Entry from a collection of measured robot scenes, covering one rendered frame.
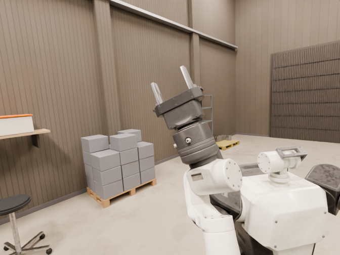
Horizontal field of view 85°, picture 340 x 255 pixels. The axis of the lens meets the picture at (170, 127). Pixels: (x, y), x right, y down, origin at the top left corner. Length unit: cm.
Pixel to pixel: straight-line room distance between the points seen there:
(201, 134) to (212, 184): 10
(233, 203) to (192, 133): 30
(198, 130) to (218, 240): 21
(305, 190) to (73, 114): 363
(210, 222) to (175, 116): 23
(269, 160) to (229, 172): 27
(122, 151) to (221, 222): 303
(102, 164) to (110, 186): 42
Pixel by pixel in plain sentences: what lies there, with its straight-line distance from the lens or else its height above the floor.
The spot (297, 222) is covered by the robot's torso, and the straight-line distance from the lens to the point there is 70.
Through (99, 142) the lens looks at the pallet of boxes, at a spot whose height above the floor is 102.
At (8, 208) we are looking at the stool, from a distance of 267.
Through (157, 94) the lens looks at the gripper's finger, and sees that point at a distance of 45.
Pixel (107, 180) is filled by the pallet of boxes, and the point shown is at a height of 45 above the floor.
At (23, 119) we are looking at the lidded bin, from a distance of 321.
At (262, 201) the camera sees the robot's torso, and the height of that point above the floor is 139.
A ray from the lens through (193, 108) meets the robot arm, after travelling 41.
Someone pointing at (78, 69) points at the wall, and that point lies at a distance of 399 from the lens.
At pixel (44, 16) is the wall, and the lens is 407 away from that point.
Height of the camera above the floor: 169
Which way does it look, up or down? 8 degrees down
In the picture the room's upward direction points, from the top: 3 degrees counter-clockwise
